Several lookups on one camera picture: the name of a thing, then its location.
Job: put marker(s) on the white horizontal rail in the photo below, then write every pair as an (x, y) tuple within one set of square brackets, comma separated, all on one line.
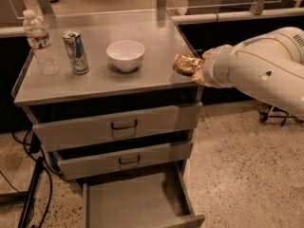
[(235, 16)]

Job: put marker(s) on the clear plastic water bottle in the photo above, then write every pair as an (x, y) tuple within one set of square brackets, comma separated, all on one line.
[(40, 42)]

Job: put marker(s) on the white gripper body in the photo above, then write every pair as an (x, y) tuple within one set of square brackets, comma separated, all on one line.
[(213, 67)]

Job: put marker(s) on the white ceramic bowl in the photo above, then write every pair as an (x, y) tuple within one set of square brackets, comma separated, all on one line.
[(125, 55)]

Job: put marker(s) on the yellow wheeled cart frame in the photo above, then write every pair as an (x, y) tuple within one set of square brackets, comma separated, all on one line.
[(273, 112)]

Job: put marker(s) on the silver blue energy drink can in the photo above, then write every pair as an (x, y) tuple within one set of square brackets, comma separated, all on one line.
[(75, 51)]

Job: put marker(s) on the top steel drawer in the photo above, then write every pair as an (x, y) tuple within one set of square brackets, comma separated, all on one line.
[(108, 119)]

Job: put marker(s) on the black metal floor bar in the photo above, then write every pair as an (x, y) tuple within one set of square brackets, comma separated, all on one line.
[(27, 211)]

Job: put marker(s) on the orange soda can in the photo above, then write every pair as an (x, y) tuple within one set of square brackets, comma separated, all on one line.
[(187, 65)]

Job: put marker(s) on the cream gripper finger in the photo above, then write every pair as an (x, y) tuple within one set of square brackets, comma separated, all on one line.
[(198, 78), (206, 53)]

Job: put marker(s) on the steel drawer cabinet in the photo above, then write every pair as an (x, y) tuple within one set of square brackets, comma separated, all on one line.
[(151, 28)]

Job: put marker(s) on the bottom steel drawer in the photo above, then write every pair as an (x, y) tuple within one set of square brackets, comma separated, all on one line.
[(148, 197)]

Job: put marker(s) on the middle steel drawer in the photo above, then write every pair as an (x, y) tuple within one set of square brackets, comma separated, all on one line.
[(103, 158)]

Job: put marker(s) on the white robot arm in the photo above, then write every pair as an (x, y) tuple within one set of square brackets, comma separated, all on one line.
[(268, 68)]

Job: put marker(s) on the steel drawer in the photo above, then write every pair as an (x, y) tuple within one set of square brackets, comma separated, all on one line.
[(103, 158), (108, 119), (148, 197)]

